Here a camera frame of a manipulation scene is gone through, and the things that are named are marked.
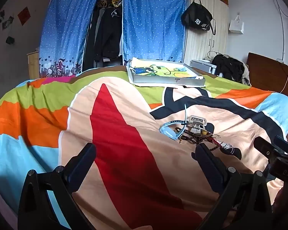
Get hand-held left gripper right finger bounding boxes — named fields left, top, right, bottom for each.
left=191, top=143, right=273, bottom=230

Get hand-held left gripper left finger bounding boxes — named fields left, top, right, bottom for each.
left=17, top=142, right=97, bottom=230

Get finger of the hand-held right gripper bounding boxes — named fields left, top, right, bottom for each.
left=274, top=135, right=288, bottom=156
left=254, top=136, right=279, bottom=160

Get red string charm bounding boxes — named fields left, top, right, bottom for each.
left=206, top=134, right=233, bottom=149

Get dark bead bracelet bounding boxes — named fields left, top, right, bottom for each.
left=174, top=127, right=225, bottom=150

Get brown cord necklace yellow bead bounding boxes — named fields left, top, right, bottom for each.
left=199, top=129, right=216, bottom=139

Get grey hair claw clip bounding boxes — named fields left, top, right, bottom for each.
left=187, top=115, right=208, bottom=133

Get grey tray with cartoon lining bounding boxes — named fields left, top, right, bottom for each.
left=126, top=57, right=206, bottom=88

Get colourful printed blanket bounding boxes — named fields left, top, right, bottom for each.
left=0, top=65, right=288, bottom=230

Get brown wooden headboard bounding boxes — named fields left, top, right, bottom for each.
left=247, top=52, right=288, bottom=94

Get pile of black clothes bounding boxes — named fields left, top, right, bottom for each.
left=211, top=54, right=251, bottom=85

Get white plastic box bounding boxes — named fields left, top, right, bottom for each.
left=190, top=59, right=218, bottom=75

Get light wooden cabinet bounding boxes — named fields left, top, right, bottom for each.
left=26, top=50, right=41, bottom=79

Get white paper bag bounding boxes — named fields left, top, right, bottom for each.
left=228, top=14, right=244, bottom=34

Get white wardrobe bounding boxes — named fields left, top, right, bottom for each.
left=184, top=0, right=229, bottom=64

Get dark hanging clothes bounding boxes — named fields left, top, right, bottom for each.
left=83, top=0, right=124, bottom=71

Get blue dotted curtain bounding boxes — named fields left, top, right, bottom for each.
left=39, top=0, right=103, bottom=78
left=122, top=0, right=186, bottom=64

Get white wall cable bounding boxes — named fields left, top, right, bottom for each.
left=270, top=0, right=286, bottom=61

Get black drawstring bag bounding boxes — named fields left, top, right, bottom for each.
left=181, top=0, right=216, bottom=36

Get red paper wall decoration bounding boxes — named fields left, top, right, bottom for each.
left=17, top=7, right=30, bottom=25

